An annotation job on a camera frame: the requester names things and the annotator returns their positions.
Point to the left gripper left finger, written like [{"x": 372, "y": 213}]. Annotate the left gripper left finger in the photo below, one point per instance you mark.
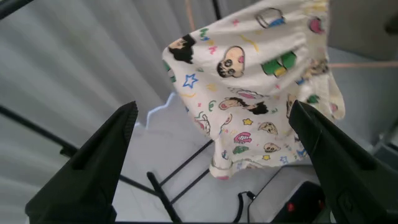
[{"x": 87, "y": 186}]

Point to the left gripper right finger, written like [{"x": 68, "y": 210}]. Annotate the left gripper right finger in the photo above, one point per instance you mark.
[{"x": 348, "y": 186}]

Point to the cream printed shorts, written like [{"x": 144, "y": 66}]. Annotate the cream printed shorts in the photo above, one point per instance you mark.
[{"x": 258, "y": 102}]

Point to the pink clothes hanger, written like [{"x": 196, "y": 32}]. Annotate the pink clothes hanger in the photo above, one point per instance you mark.
[
  {"x": 367, "y": 64},
  {"x": 189, "y": 15}
]

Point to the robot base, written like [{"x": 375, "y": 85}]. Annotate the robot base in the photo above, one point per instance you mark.
[{"x": 280, "y": 193}]

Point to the black clothes rack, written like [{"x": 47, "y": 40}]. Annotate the black clothes rack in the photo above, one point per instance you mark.
[{"x": 161, "y": 194}]

